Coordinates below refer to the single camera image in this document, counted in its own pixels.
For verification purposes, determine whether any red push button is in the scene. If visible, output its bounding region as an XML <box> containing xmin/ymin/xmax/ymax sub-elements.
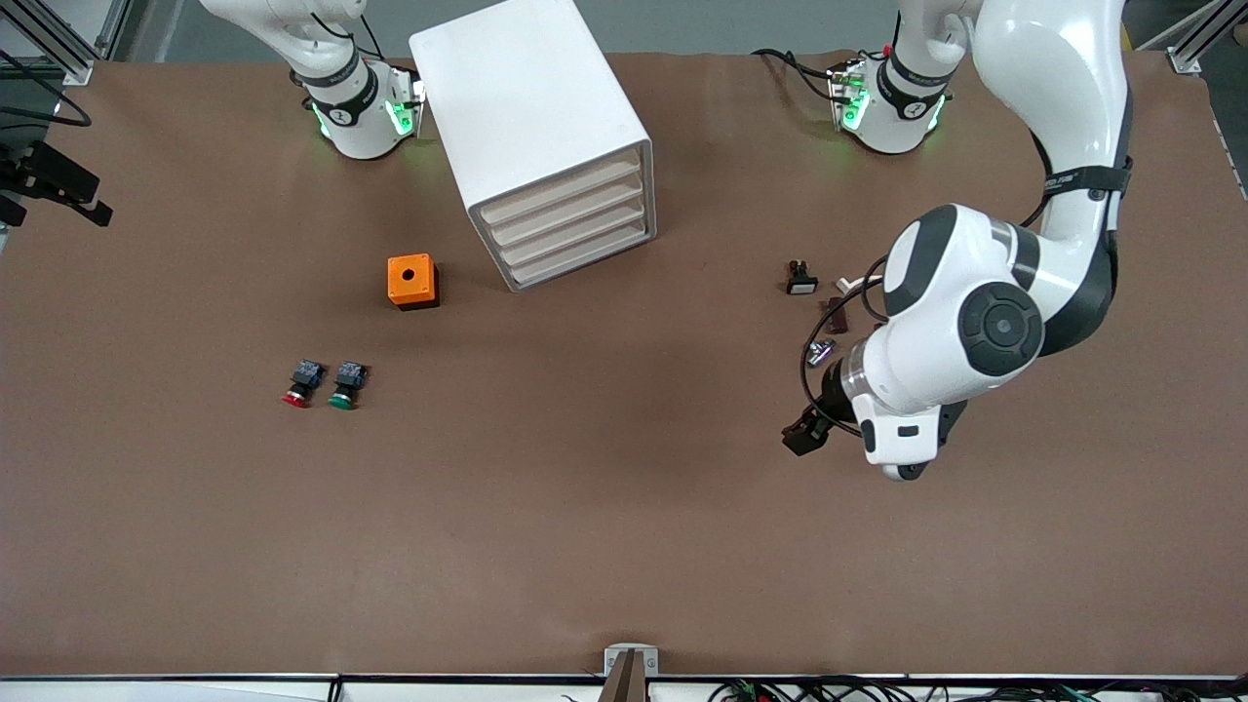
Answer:
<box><xmin>282</xmin><ymin>359</ymin><xmax>326</xmax><ymax>409</ymax></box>

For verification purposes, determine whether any green push button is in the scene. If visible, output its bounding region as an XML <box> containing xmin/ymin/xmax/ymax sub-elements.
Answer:
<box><xmin>328</xmin><ymin>361</ymin><xmax>370</xmax><ymax>410</ymax></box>

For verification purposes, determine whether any brown table mat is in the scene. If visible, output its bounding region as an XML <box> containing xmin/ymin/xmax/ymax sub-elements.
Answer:
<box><xmin>0</xmin><ymin>49</ymin><xmax>1248</xmax><ymax>679</ymax></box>

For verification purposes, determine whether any aluminium frame profile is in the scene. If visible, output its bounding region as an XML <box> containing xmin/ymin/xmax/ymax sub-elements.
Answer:
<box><xmin>1136</xmin><ymin>0</ymin><xmax>1248</xmax><ymax>74</ymax></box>
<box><xmin>0</xmin><ymin>0</ymin><xmax>147</xmax><ymax>84</ymax></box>

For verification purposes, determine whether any black cable bundle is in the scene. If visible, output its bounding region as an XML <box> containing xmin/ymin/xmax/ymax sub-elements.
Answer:
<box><xmin>707</xmin><ymin>676</ymin><xmax>1248</xmax><ymax>702</ymax></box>

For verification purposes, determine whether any grey metal edge bracket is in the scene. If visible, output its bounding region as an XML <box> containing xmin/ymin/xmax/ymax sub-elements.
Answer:
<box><xmin>604</xmin><ymin>643</ymin><xmax>660</xmax><ymax>679</ymax></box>

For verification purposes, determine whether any brown wedge post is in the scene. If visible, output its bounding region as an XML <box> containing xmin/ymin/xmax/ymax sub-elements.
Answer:
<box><xmin>597</xmin><ymin>651</ymin><xmax>647</xmax><ymax>702</ymax></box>

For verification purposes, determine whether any orange button enclosure box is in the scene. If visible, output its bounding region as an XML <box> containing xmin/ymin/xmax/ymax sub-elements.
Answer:
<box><xmin>386</xmin><ymin>253</ymin><xmax>440</xmax><ymax>311</ymax></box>

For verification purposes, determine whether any black arm base cable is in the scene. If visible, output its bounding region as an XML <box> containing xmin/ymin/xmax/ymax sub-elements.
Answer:
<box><xmin>753</xmin><ymin>47</ymin><xmax>841</xmax><ymax>101</ymax></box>

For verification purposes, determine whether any white table edge rail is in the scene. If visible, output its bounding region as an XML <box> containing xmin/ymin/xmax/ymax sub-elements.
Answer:
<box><xmin>0</xmin><ymin>673</ymin><xmax>1248</xmax><ymax>702</ymax></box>

